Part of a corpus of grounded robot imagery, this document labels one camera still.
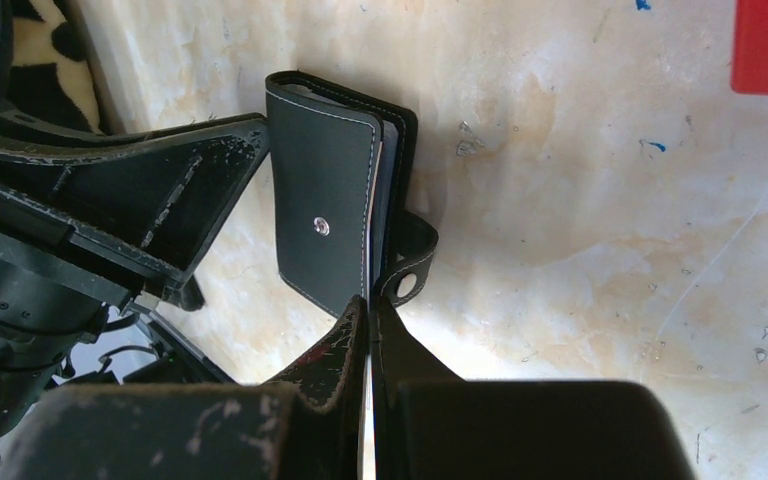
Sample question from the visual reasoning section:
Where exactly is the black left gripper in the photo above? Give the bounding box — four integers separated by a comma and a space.
0, 112, 269, 437

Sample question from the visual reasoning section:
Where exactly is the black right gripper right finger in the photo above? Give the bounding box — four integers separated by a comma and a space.
370, 298, 693, 479

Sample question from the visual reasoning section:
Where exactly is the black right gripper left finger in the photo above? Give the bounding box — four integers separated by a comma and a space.
0, 296, 367, 479

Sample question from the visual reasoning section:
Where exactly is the black floral blanket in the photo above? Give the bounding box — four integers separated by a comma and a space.
0, 1, 103, 134

